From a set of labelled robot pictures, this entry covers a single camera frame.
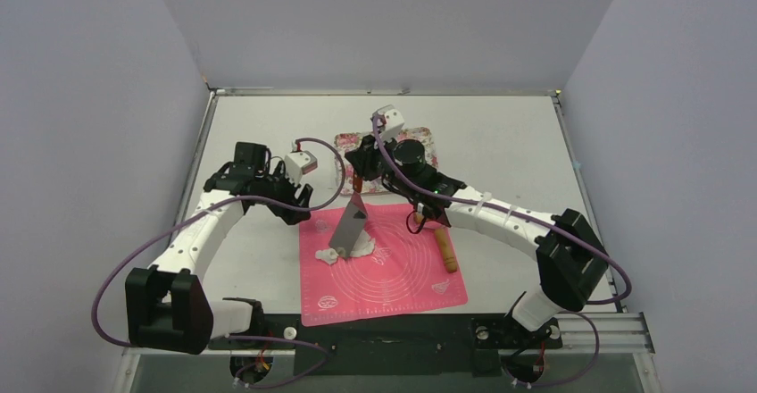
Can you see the wooden rolling pin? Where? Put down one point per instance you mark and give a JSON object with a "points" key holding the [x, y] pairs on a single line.
{"points": [[443, 241]]}

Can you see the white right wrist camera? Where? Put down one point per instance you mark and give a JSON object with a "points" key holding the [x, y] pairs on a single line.
{"points": [[389, 123]]}

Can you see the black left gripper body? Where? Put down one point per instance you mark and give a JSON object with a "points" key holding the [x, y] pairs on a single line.
{"points": [[281, 189]]}

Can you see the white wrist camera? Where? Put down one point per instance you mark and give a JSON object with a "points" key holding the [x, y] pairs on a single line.
{"points": [[389, 123], [298, 164]]}

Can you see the white dough lump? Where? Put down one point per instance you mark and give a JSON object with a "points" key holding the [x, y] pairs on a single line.
{"points": [[363, 246]]}

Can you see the floral rectangular tray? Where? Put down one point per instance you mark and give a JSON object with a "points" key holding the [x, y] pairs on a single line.
{"points": [[345, 142]]}

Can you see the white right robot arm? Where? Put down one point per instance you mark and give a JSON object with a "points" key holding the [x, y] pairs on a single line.
{"points": [[570, 258]]}

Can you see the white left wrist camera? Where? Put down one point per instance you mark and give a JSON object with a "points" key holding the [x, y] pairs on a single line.
{"points": [[298, 164]]}

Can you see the pink silicone baking mat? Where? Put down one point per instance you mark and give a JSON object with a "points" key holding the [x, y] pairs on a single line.
{"points": [[403, 275]]}

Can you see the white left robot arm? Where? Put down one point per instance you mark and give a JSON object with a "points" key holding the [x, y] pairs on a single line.
{"points": [[167, 307]]}

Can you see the white dough scrap strip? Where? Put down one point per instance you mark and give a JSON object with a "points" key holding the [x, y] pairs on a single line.
{"points": [[328, 256]]}

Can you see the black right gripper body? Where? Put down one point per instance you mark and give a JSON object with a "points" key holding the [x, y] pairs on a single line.
{"points": [[362, 162]]}

